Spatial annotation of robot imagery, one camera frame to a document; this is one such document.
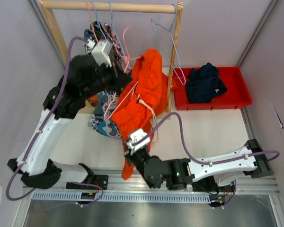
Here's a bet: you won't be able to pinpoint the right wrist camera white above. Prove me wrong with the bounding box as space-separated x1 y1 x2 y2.
126 129 151 155

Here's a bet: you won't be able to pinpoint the orange shorts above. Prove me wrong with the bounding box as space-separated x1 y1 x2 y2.
110 48 169 181

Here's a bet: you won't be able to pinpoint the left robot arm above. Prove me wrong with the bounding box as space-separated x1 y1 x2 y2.
8 55 132 189

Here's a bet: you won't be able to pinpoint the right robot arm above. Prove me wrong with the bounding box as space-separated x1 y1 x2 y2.
124 140 274 192

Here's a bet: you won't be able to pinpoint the light blue wire hanger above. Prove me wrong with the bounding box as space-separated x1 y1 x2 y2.
151 4 186 85

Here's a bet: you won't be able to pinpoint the white slotted cable duct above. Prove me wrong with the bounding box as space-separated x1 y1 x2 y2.
32 191 211 204

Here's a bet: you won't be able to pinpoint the pink shark print shorts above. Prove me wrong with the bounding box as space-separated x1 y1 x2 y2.
104 24 127 71

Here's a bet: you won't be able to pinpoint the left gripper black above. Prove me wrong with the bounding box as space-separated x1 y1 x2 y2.
81 60 133 101

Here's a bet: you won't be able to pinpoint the navy blue shorts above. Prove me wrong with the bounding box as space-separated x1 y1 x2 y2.
186 62 228 104

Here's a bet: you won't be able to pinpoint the pink wire hanger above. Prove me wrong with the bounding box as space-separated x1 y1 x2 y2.
104 26 142 120
86 1 98 43

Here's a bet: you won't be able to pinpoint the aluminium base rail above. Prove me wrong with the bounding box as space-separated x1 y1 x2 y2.
22 166 281 195

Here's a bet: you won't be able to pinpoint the red plastic bin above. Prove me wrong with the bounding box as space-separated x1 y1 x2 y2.
173 67 252 111

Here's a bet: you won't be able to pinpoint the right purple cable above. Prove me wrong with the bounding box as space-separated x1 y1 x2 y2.
132 112 280 210

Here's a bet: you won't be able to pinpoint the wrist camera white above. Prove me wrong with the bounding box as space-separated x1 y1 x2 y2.
87 39 112 67
126 129 151 155

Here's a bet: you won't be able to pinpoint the blue cartoon print shorts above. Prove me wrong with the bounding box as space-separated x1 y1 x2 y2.
88 24 123 139

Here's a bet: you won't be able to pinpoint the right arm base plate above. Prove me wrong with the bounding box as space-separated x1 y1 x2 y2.
192 176 234 193

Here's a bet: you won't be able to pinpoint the wooden clothes rack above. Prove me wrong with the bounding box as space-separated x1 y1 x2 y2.
38 0 183 119

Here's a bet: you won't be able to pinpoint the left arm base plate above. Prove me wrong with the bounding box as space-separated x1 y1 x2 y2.
66 175 108 190

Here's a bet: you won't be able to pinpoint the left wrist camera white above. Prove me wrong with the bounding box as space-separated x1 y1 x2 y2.
87 39 112 67

